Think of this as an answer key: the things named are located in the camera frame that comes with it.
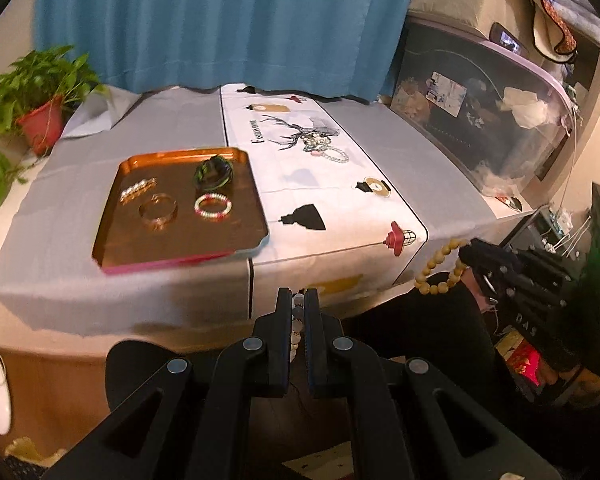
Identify green leafy houseplant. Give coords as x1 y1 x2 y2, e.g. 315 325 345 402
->
0 45 111 210

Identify red flower pot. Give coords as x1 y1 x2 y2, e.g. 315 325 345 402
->
16 96 65 157

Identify metal bangle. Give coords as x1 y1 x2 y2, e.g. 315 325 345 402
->
139 194 178 231

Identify clear plastic storage box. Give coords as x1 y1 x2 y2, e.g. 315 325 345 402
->
390 15 581 198

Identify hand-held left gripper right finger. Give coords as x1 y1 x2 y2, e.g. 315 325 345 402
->
304 287 563 480

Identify pink bead bracelet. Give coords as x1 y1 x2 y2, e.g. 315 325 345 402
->
194 194 232 221

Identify orange metal tray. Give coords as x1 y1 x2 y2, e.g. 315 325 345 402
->
91 146 271 276

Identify pearl hair clip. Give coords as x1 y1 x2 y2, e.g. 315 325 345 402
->
119 177 158 204

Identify blue curtain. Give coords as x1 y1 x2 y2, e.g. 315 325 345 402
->
32 0 423 106

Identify white printed table runner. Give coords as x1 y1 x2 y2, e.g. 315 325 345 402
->
219 84 431 311

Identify green and black bracelet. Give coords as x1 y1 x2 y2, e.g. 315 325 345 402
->
192 156 235 192

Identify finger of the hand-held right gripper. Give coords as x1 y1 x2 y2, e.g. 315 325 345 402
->
457 239 525 276
467 265 512 307

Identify white cable bundle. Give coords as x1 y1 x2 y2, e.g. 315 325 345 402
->
542 195 597 263

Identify white bead bracelet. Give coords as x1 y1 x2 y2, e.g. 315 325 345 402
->
290 294 307 363

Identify tangled pearl jewelry pile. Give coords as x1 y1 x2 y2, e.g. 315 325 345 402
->
300 127 333 156

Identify black phone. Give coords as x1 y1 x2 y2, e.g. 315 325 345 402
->
489 22 529 57

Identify grey tablecloth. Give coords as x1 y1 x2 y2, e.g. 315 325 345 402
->
0 82 498 333

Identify wooden bead bracelet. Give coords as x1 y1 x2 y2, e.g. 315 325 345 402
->
414 239 473 295

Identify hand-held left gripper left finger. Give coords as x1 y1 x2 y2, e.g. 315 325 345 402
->
42 287 293 480

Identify patterned tote bag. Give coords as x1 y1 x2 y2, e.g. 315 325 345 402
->
505 0 583 66

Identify white plastic bag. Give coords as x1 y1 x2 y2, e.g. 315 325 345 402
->
500 87 552 129

